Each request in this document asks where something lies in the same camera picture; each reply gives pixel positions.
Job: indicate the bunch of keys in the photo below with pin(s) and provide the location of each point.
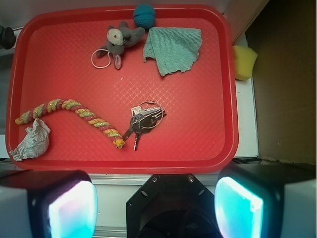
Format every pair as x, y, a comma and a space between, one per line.
145, 117

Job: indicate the teal cloth rag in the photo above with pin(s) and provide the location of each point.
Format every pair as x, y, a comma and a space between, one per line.
173, 48

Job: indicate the gray plush animal toy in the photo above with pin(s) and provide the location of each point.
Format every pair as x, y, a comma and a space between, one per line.
117, 40

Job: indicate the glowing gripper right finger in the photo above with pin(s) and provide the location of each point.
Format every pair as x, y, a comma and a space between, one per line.
266, 201

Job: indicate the black object at left edge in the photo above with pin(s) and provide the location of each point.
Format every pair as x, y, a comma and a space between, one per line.
7, 37

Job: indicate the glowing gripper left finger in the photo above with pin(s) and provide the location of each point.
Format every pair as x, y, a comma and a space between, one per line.
47, 204

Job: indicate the crumpled white paper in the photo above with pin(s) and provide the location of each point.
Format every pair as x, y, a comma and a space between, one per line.
34, 144

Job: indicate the red plastic tray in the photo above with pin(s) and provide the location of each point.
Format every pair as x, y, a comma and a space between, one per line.
52, 61

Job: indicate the teal rubber ball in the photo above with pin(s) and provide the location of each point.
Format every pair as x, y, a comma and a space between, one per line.
144, 16

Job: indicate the multicolor twisted rope toy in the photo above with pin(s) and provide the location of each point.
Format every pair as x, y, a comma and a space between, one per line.
80, 110

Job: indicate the yellow sponge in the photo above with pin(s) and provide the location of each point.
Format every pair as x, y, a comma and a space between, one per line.
244, 61

